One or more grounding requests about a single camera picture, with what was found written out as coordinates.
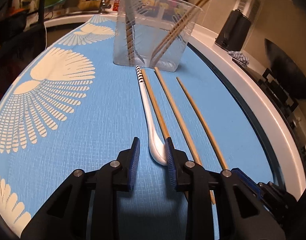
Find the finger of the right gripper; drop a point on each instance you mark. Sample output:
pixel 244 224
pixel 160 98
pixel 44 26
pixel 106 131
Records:
pixel 249 183

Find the wooden chopstick five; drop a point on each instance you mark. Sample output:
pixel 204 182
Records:
pixel 190 15

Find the white ceramic spoon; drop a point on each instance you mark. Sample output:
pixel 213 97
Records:
pixel 155 145

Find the wooden chopstick four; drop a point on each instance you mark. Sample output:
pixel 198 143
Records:
pixel 206 128

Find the blue patterned table mat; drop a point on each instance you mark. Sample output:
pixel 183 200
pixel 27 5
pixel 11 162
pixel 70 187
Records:
pixel 72 107

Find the white handled fork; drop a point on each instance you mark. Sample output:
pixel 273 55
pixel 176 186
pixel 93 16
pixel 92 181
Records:
pixel 130 22

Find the clear plastic utensil holder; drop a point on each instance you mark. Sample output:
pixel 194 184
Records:
pixel 161 32

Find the wooden chopstick three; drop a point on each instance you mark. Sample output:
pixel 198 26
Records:
pixel 179 119

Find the chrome kitchen faucet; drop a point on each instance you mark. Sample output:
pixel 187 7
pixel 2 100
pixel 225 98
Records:
pixel 104 5

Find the gas stove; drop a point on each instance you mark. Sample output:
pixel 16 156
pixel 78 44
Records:
pixel 287 106

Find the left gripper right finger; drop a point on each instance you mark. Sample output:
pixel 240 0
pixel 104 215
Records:
pixel 240 214

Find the black wok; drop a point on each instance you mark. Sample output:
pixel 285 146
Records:
pixel 286 71

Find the black electric kettle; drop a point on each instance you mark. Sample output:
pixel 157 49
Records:
pixel 234 32

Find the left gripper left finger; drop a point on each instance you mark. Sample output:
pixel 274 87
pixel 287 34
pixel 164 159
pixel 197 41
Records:
pixel 85 205

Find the wooden chopstick six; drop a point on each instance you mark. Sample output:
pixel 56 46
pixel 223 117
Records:
pixel 157 110

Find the blue checkered cloth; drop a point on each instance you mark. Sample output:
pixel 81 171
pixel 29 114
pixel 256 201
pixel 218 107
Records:
pixel 239 58

